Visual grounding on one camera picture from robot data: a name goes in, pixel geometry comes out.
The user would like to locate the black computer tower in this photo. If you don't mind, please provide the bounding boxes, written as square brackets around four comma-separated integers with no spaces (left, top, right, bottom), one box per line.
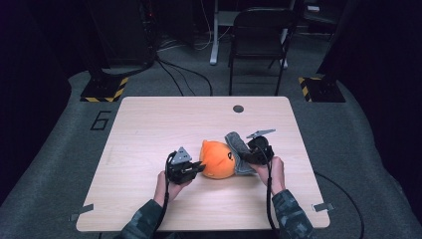
[87,0,157,68]

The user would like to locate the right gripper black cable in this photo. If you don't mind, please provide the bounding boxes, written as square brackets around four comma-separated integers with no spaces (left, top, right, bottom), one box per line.
[256,142,282,239]

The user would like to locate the black floor cable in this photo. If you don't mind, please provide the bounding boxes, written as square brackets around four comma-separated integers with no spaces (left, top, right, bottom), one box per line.
[155,59,185,98]
[155,57,214,98]
[314,171,365,239]

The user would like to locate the person's right hand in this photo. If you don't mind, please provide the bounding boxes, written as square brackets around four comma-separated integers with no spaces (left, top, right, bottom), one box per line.
[254,155,287,196]

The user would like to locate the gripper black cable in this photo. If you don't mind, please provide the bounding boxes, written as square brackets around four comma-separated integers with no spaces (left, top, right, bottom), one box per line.
[154,150,178,239]
[256,142,282,239]

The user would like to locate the grey cloth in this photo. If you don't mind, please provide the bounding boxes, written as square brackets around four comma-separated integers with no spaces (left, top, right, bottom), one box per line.
[224,130,264,176]

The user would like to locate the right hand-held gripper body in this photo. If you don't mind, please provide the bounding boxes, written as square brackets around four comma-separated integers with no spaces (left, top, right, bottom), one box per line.
[245,128,278,166]

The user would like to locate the black folding chair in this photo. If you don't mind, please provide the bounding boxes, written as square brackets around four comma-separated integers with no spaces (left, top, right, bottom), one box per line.
[227,6,297,98]

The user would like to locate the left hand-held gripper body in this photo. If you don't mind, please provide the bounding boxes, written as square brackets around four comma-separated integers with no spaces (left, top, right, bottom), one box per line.
[165,145,197,186]

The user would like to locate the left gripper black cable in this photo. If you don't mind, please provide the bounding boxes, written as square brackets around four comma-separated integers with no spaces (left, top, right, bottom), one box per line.
[154,150,178,239]

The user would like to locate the white desk leg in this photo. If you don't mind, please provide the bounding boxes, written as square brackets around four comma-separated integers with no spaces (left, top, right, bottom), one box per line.
[209,0,241,66]

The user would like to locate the person's left hand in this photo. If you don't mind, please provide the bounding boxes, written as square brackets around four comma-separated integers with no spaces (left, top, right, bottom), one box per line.
[152,170,193,208]

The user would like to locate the white floor cables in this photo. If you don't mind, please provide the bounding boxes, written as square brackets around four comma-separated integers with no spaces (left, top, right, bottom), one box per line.
[157,0,233,53]

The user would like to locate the orange plush toy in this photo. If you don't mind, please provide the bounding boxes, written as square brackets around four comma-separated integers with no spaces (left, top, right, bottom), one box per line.
[198,138,238,180]

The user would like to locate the striped black stand base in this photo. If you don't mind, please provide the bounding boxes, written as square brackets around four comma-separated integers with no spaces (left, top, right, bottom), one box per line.
[80,76,130,104]
[297,76,346,104]

